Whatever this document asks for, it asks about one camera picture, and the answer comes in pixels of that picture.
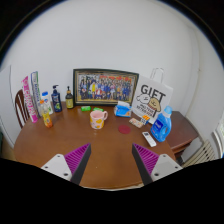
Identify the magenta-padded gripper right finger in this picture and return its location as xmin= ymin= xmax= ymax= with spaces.
xmin=132 ymin=143 xmax=183 ymax=185

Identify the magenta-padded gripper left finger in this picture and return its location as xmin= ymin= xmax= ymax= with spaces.
xmin=40 ymin=143 xmax=92 ymax=185

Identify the orange juice bottle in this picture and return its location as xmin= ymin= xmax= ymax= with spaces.
xmin=39 ymin=99 xmax=54 ymax=129

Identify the white remote control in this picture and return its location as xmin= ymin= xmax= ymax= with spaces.
xmin=142 ymin=131 xmax=157 ymax=148

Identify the blue detergent bottle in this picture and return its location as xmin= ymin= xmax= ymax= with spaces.
xmin=150 ymin=105 xmax=174 ymax=143

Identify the flat round red coaster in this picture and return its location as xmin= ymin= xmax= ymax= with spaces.
xmin=117 ymin=124 xmax=132 ymax=135

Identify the small patterned card box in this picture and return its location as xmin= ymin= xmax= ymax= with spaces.
xmin=128 ymin=117 xmax=144 ymax=129

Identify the pink mug with yellow prints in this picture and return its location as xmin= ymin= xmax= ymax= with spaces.
xmin=89 ymin=110 xmax=109 ymax=130

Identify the white radiator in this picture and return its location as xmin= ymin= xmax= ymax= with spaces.
xmin=181 ymin=139 xmax=218 ymax=168

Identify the blue tissue pack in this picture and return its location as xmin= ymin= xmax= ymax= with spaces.
xmin=113 ymin=100 xmax=133 ymax=118

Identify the brown pump bottle yellow label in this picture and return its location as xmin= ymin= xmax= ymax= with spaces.
xmin=65 ymin=85 xmax=75 ymax=110

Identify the dark blue pump bottle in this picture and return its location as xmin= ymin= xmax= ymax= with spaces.
xmin=50 ymin=84 xmax=63 ymax=113

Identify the white printed gift bag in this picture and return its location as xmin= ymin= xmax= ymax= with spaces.
xmin=131 ymin=67 xmax=174 ymax=125

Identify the white bottle with blue cap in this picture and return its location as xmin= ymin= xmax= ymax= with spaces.
xmin=41 ymin=91 xmax=54 ymax=116

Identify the dark wooden chair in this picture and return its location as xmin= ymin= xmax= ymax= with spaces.
xmin=14 ymin=88 xmax=31 ymax=130

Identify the pink shuttlecock tube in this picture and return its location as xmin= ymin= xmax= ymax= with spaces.
xmin=21 ymin=75 xmax=39 ymax=124

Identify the framed group picture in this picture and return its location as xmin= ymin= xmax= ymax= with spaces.
xmin=72 ymin=68 xmax=140 ymax=107

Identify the white and blue shuttlecock tube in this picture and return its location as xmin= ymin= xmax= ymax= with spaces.
xmin=30 ymin=70 xmax=43 ymax=118

